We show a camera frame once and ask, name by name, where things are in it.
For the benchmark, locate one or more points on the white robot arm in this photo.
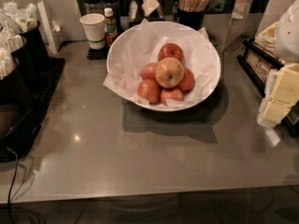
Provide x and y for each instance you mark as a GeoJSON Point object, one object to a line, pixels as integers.
{"type": "Point", "coordinates": [283, 35]}

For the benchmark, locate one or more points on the black coaster mat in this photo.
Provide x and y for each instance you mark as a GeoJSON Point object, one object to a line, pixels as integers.
{"type": "Point", "coordinates": [97, 54]}

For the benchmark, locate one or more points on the red right apple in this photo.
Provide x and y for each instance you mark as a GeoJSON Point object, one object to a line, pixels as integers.
{"type": "Point", "coordinates": [188, 81]}

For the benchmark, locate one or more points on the yellow-padded gripper finger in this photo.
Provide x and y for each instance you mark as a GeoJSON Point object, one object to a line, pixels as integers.
{"type": "Point", "coordinates": [281, 94]}

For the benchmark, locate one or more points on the white paper liner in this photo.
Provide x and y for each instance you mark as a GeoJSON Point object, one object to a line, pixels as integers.
{"type": "Point", "coordinates": [134, 56]}

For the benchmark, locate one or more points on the red front-centre apple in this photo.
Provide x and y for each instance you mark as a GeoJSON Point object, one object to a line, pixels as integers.
{"type": "Point", "coordinates": [173, 94]}

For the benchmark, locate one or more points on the black cup of stir sticks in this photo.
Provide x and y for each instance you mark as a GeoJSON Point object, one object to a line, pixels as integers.
{"type": "Point", "coordinates": [191, 12]}

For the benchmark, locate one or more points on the white bowl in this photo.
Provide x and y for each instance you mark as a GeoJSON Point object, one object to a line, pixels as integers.
{"type": "Point", "coordinates": [199, 62]}

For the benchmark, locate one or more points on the red front-left apple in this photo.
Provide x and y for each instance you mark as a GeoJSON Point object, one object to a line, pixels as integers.
{"type": "Point", "coordinates": [150, 90]}

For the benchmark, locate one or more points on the red back apple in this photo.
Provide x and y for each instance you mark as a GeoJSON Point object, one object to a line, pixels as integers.
{"type": "Point", "coordinates": [171, 50]}

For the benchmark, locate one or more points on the yellow-red top apple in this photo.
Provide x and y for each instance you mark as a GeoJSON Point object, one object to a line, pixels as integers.
{"type": "Point", "coordinates": [169, 72]}

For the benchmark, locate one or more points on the white paper cup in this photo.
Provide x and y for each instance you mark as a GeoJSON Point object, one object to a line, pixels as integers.
{"type": "Point", "coordinates": [94, 27]}

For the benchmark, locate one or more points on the white card stand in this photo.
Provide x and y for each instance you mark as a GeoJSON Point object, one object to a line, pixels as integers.
{"type": "Point", "coordinates": [51, 27]}

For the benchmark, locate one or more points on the red left apple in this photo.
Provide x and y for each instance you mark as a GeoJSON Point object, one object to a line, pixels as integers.
{"type": "Point", "coordinates": [149, 71]}

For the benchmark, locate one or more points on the small sauce bottle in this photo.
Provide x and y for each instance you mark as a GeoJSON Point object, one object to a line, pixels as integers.
{"type": "Point", "coordinates": [111, 26]}

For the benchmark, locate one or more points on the black container with packets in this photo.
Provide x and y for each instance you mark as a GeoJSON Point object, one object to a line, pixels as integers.
{"type": "Point", "coordinates": [24, 22]}

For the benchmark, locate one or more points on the black container with white cutlery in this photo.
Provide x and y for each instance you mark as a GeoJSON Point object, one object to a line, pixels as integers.
{"type": "Point", "coordinates": [16, 45]}

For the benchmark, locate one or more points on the black tray left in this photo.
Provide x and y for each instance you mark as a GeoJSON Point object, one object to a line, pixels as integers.
{"type": "Point", "coordinates": [22, 134]}

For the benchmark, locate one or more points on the black container front left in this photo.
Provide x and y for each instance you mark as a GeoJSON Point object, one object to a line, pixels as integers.
{"type": "Point", "coordinates": [14, 95]}

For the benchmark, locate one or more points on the black napkin holder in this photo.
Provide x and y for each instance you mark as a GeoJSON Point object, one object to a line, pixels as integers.
{"type": "Point", "coordinates": [139, 10]}

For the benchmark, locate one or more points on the black tea bag rack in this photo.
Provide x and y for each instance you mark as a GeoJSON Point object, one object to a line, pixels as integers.
{"type": "Point", "coordinates": [257, 63]}

